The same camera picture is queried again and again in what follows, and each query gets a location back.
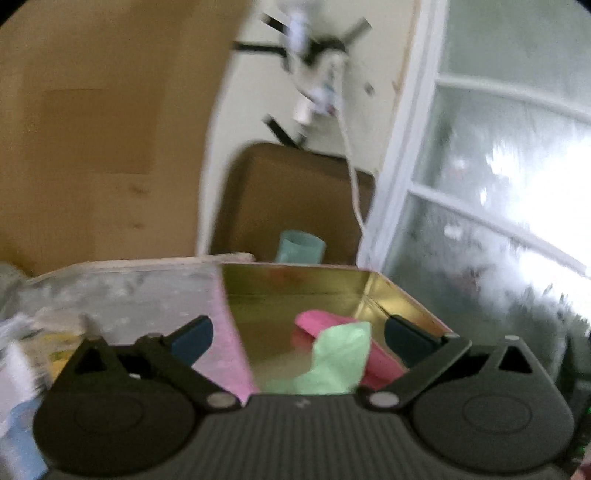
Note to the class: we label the pale blue packet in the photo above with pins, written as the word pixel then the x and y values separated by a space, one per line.
pixel 18 443

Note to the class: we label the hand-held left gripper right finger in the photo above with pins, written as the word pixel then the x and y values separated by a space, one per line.
pixel 401 342

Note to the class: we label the white paper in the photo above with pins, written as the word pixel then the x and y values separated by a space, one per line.
pixel 18 369

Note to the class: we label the pink cloth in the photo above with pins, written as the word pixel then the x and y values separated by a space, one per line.
pixel 323 321

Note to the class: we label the black tape strip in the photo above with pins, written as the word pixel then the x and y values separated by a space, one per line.
pixel 356 30
pixel 282 131
pixel 258 47
pixel 276 22

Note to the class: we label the brown chair back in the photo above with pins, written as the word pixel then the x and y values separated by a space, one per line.
pixel 291 198

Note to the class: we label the frosted glass window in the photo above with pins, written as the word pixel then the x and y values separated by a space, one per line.
pixel 498 184

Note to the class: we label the gold tin box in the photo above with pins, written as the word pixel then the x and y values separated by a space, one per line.
pixel 286 300

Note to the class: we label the teal cup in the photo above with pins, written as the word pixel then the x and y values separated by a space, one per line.
pixel 300 247

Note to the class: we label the white wall power strip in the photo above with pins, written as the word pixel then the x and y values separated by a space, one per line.
pixel 309 69

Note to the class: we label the light green cloth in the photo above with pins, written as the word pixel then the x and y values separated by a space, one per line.
pixel 337 355

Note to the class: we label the grey floral tablecloth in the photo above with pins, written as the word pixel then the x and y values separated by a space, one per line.
pixel 129 295

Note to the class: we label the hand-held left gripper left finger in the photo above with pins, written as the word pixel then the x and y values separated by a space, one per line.
pixel 194 342

